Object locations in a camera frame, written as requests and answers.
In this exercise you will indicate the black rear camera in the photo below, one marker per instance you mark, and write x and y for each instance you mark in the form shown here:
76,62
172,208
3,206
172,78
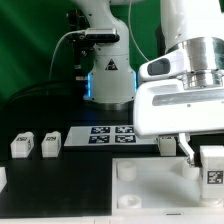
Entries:
82,31

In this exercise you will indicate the white block left edge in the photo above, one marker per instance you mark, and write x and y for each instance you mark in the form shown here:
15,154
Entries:
3,179

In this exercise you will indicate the white marker sheet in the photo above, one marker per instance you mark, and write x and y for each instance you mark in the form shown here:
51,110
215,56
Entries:
104,135

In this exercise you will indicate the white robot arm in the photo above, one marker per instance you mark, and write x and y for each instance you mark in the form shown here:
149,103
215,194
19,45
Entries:
194,26

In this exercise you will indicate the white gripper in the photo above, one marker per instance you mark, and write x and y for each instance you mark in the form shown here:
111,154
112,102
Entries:
164,108

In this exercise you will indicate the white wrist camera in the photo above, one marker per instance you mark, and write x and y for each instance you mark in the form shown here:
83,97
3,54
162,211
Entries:
165,67

